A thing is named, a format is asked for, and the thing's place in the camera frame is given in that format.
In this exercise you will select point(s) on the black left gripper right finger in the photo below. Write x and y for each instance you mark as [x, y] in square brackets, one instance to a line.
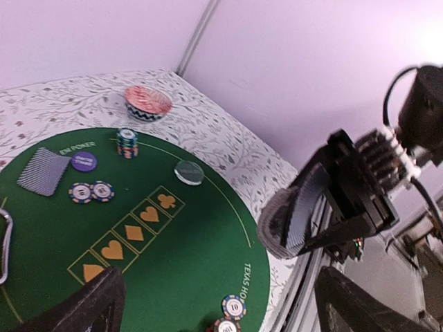
[337, 294]

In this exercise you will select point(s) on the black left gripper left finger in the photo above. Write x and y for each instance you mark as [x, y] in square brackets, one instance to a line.
[98, 306]

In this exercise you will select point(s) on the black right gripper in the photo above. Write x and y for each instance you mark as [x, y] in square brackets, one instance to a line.
[356, 178]

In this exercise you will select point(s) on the grey playing card deck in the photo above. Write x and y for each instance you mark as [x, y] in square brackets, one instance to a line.
[284, 222]

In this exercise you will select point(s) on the blue peach 10 chip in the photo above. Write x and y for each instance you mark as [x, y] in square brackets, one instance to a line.
[80, 193]
[102, 191]
[233, 307]

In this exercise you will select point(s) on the red black 100 chip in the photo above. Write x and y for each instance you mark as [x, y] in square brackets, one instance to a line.
[224, 325]

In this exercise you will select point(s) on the purple small blind button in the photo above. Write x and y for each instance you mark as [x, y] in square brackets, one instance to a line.
[84, 161]

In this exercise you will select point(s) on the green white dealer button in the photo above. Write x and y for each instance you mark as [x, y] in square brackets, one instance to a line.
[189, 172]

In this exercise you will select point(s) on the blue green chip stack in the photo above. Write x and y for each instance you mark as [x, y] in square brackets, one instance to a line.
[127, 143]

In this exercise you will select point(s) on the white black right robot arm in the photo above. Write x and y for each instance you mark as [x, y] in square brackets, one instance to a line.
[419, 132]

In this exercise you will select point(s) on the round green poker mat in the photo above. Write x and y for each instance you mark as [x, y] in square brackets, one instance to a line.
[181, 249]

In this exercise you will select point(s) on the aluminium poker chip case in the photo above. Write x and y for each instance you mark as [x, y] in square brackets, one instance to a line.
[6, 245]

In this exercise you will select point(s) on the red patterned small bowl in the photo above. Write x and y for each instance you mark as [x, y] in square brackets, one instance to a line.
[146, 104]

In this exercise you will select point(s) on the right aluminium frame post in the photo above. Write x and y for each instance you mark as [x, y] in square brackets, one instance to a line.
[196, 36]

